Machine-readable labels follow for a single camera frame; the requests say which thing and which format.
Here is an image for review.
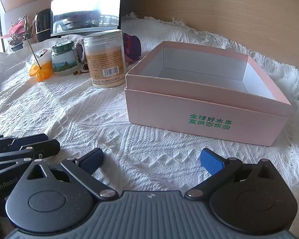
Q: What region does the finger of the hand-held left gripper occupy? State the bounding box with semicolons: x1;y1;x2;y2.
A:
0;133;49;150
0;139;61;170

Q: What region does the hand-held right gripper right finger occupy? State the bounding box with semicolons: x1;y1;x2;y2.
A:
184;148;276;201

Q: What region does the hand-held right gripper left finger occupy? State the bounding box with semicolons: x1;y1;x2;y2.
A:
27;148;118;201

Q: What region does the pink cardboard box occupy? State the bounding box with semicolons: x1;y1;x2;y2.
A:
125;41;292;147

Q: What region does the purple plush toy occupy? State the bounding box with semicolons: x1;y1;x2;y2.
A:
123;32;142;62

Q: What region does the white textured blanket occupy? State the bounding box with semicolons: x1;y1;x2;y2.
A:
0;12;299;239

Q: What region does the orange flower on stick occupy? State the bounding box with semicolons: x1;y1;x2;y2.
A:
26;37;53;82

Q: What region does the glass jar with green lid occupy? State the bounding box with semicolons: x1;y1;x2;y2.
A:
51;41;78;77

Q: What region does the plastic jar with tan label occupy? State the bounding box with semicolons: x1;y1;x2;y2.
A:
83;29;127;89

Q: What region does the potted plant with red leaves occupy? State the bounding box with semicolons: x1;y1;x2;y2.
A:
0;14;37;53

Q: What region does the black round vase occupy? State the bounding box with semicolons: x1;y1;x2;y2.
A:
36;8;52;43

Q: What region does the black computer monitor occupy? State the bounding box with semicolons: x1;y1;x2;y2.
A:
50;0;123;37

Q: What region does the black cable bundle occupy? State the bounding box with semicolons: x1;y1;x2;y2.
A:
72;64;90;77

